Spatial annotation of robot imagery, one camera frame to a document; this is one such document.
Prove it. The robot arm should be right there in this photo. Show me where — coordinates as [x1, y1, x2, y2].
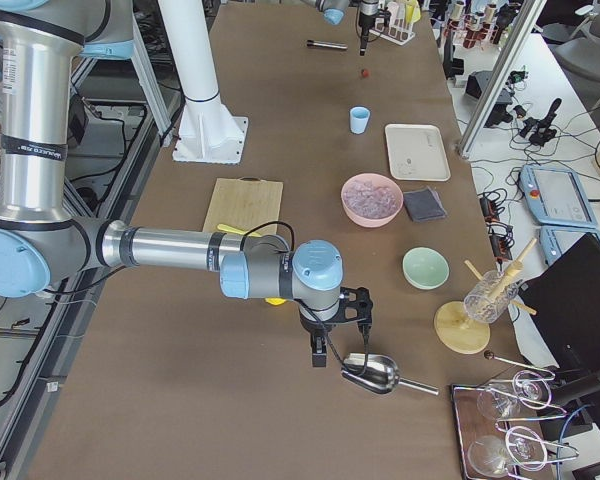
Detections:
[0, 1, 345, 367]
[302, 0, 380, 56]

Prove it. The yellow plastic cup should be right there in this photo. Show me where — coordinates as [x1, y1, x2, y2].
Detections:
[404, 0, 421, 23]

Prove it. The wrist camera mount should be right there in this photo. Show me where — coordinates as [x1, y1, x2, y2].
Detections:
[338, 287, 373, 335]

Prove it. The green ceramic bowl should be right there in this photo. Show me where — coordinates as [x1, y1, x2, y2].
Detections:
[402, 247, 450, 290]

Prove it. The pink bowl of ice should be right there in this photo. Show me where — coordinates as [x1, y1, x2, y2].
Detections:
[340, 173, 403, 228]

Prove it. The wine glass rack tray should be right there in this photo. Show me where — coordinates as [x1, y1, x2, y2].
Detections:
[450, 381, 579, 479]

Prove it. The steel ice scoop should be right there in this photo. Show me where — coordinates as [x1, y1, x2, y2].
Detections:
[341, 353, 439, 396]

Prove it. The yellow lemon near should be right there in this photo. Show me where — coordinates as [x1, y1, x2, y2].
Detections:
[265, 298, 286, 306]

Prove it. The upper wine glass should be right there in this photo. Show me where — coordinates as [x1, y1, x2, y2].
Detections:
[477, 370, 552, 420]

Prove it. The wooden glass drying stand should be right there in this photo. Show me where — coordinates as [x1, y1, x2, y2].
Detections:
[434, 238, 537, 354]

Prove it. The wooden cutting board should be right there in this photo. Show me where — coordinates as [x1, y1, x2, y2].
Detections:
[203, 178, 283, 232]

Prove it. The blue teach pendant lower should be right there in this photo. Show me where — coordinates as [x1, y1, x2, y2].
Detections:
[539, 225, 600, 266]

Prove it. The textured clear glass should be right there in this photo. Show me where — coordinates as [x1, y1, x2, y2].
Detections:
[463, 270, 518, 324]

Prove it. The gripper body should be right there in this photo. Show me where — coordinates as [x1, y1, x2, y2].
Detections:
[299, 307, 338, 355]
[358, 0, 379, 35]

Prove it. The blue teach pendant upper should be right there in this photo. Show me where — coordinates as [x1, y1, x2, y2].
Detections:
[519, 165, 598, 228]

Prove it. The grey folded cloth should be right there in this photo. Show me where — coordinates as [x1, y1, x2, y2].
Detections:
[403, 187, 447, 222]

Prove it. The beige rabbit tray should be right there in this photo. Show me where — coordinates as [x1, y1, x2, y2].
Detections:
[385, 123, 451, 182]

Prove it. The pink plastic cup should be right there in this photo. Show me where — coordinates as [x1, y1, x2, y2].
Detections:
[383, 1, 402, 28]

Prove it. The black computer monitor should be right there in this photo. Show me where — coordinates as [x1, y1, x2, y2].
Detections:
[520, 234, 600, 371]

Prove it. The yellow plastic knife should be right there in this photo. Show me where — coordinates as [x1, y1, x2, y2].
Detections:
[216, 223, 261, 237]

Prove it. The steel muddler rod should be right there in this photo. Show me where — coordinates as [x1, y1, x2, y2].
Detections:
[306, 39, 348, 51]

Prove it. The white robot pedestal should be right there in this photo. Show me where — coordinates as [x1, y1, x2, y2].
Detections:
[159, 0, 248, 165]

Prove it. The blue plastic cup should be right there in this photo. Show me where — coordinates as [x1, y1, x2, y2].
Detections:
[349, 106, 371, 135]

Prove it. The blue teach pendant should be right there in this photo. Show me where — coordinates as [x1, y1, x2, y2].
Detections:
[539, 225, 600, 266]
[519, 165, 598, 228]

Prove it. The lower wine glass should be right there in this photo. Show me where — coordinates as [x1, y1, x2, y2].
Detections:
[468, 426, 549, 479]

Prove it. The aluminium frame post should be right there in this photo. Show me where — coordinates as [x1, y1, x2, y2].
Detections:
[457, 0, 546, 159]

